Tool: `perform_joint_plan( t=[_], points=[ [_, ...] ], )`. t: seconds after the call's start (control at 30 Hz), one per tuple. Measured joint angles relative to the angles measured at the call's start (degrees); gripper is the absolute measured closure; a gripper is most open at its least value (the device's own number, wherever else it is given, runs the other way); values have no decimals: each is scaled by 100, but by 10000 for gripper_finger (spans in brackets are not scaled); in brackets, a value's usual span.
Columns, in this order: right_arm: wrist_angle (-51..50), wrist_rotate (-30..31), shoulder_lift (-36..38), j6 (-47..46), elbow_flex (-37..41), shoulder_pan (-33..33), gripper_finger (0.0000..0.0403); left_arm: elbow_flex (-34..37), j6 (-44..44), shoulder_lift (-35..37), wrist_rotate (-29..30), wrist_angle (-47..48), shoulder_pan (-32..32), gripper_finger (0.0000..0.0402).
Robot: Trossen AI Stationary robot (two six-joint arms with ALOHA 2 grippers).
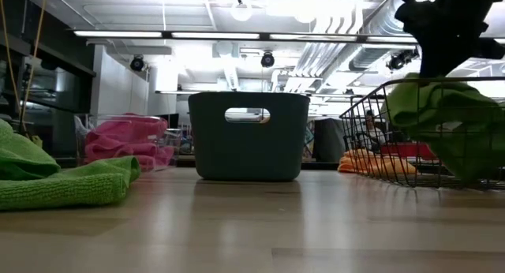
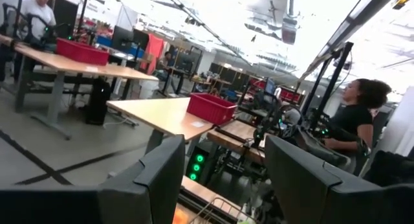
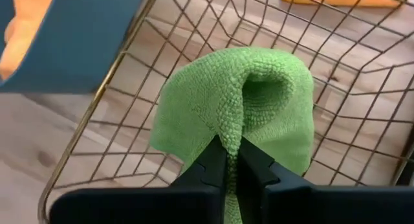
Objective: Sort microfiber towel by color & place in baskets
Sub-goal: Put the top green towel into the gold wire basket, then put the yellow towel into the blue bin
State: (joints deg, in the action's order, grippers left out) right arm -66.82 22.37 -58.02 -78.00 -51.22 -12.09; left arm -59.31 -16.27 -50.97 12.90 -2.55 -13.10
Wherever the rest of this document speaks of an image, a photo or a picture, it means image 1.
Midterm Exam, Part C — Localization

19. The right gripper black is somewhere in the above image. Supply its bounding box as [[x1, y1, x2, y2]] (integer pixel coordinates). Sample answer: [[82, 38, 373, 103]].
[[394, 0, 505, 79]]

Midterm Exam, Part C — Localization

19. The green microfiber towel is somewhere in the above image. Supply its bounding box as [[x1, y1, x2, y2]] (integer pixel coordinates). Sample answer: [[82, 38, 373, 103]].
[[384, 72, 505, 183], [0, 118, 142, 211]]

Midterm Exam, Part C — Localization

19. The pink microfiber towel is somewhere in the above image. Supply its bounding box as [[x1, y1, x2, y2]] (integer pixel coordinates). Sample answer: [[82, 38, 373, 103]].
[[84, 114, 176, 172], [380, 141, 437, 160]]

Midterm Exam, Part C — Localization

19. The orange microfiber towel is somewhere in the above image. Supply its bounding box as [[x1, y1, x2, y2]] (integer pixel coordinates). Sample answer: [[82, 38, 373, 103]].
[[337, 148, 418, 175]]

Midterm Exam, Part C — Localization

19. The black ceiling spotlight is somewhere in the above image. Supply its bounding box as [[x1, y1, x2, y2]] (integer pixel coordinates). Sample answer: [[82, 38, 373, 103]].
[[388, 47, 420, 72], [129, 54, 146, 73], [260, 50, 276, 69]]

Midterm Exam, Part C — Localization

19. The person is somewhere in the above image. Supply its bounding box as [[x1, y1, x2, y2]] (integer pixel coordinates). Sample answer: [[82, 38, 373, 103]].
[[362, 109, 390, 154]]

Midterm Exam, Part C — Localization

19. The grey bin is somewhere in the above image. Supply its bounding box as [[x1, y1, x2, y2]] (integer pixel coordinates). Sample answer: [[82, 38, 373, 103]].
[[312, 117, 347, 163]]

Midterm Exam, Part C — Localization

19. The round white ceiling lamp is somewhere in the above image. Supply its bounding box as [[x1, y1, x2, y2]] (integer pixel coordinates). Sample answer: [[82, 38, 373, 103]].
[[230, 0, 253, 23]]

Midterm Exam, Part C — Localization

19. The teal plastic basket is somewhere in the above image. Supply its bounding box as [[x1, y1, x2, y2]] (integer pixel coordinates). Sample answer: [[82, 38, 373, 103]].
[[188, 92, 311, 182]]

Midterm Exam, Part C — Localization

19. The overhead light bar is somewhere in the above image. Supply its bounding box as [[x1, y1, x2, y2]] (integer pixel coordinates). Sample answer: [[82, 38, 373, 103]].
[[73, 28, 505, 45]]

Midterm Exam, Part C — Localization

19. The clear plastic bin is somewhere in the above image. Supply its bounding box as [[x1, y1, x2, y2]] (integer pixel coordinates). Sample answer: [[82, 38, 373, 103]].
[[74, 114, 182, 172]]

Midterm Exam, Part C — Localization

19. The dark shelf unit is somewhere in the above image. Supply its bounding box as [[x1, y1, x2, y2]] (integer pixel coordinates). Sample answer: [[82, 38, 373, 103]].
[[0, 0, 96, 158]]

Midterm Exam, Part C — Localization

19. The copper wire basket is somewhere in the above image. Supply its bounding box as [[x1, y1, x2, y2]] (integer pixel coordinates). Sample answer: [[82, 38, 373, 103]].
[[339, 76, 505, 192]]

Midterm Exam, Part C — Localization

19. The silver ventilation duct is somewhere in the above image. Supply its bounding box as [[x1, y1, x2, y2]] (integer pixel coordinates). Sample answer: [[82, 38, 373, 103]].
[[349, 0, 419, 73]]

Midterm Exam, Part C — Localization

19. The yellow cable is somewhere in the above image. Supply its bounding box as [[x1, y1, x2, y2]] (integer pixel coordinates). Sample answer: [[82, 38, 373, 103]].
[[0, 0, 48, 126]]

